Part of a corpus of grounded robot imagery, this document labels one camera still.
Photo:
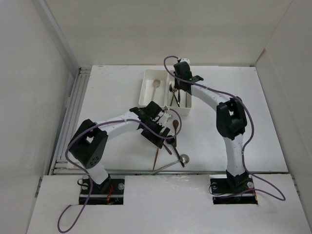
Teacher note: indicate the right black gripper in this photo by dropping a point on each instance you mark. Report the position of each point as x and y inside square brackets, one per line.
[177, 85]

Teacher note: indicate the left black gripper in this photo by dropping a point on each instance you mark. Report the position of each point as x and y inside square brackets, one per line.
[153, 139]

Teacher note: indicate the black fork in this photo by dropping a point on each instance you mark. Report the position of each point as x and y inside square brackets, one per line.
[170, 89]

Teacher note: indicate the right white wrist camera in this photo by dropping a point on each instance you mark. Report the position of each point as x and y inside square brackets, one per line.
[184, 60]

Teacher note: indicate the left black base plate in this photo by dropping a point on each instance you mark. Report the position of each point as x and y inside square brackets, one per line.
[116, 186]

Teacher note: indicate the copper fork in pile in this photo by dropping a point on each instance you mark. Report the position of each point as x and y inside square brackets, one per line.
[167, 149]

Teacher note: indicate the beige spoon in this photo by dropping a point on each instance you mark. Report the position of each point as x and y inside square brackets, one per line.
[156, 84]

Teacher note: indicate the aluminium rail frame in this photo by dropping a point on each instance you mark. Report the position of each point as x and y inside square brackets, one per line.
[69, 123]

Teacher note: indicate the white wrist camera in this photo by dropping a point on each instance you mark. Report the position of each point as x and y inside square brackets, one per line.
[184, 60]
[164, 117]

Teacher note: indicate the right white plastic bin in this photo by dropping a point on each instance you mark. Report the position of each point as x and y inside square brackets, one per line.
[181, 110]

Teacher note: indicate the brown spoon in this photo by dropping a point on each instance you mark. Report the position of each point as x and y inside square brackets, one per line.
[175, 125]

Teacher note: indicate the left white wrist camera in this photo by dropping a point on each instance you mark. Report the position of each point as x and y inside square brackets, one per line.
[164, 117]

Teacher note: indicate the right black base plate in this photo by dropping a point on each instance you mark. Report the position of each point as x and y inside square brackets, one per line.
[222, 186]

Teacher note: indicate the copper fork long handle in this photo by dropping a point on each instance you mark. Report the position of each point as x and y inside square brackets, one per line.
[173, 96]

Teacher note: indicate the copper spoon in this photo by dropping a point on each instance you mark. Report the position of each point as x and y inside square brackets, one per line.
[155, 159]

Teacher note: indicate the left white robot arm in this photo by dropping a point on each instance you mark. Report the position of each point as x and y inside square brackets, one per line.
[89, 141]

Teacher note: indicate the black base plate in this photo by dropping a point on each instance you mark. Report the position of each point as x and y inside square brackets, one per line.
[222, 186]
[116, 186]

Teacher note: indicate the left white plastic bin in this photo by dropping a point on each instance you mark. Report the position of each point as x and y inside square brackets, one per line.
[147, 87]

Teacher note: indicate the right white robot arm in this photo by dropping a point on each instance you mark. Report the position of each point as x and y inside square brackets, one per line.
[230, 121]

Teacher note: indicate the black spoon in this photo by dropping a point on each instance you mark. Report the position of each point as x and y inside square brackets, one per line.
[171, 142]

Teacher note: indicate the white plastic bin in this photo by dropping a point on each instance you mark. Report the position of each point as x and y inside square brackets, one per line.
[181, 110]
[147, 87]

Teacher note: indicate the silver spoon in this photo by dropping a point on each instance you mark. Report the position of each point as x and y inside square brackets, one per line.
[183, 159]

